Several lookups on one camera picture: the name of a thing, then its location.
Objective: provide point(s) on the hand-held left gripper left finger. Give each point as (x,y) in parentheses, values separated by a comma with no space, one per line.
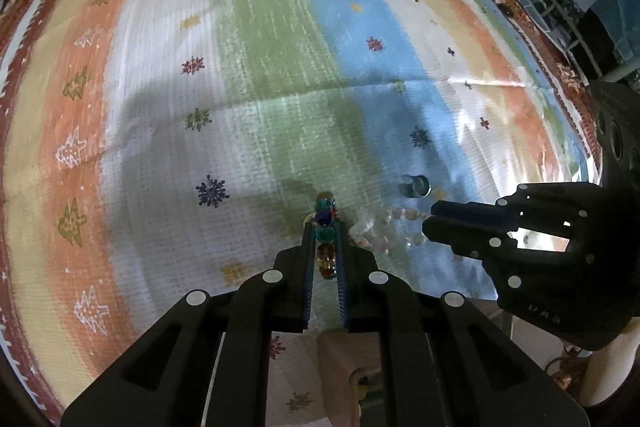
(300,267)

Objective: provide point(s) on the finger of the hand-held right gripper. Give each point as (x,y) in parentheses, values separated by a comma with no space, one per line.
(465,237)
(470,211)

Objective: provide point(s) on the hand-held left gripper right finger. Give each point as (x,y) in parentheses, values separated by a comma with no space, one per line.
(345,277)

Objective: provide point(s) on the small black round object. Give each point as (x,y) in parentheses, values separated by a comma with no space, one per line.
(504,9)

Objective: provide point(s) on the striped pastel mat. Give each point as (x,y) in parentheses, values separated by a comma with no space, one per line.
(250,57)

